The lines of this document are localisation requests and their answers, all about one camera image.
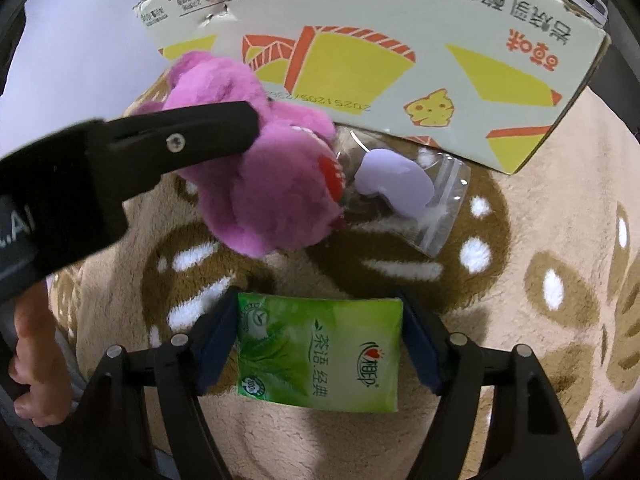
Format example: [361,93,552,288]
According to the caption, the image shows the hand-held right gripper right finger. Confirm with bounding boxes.
[397,287,583,480]

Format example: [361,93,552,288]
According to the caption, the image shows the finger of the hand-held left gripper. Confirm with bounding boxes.
[85,101,262,196]

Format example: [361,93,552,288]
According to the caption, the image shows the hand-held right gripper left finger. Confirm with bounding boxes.
[57,285,241,480]

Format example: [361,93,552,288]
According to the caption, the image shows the pink plush toy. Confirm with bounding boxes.
[132,51,348,258]

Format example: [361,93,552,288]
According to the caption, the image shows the green tissue pack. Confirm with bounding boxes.
[235,292,405,415]

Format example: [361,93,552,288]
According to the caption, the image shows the printed cardboard box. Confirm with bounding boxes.
[132,0,612,176]

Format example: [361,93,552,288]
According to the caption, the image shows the lilac soft item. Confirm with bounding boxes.
[354,147,435,220]

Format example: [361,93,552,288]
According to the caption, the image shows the person's left hand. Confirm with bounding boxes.
[10,280,72,428]

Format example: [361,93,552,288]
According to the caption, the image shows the clear zip bag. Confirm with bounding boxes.
[332,127,472,260]

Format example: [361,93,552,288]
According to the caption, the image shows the beige printed blanket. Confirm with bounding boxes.
[45,50,640,480]

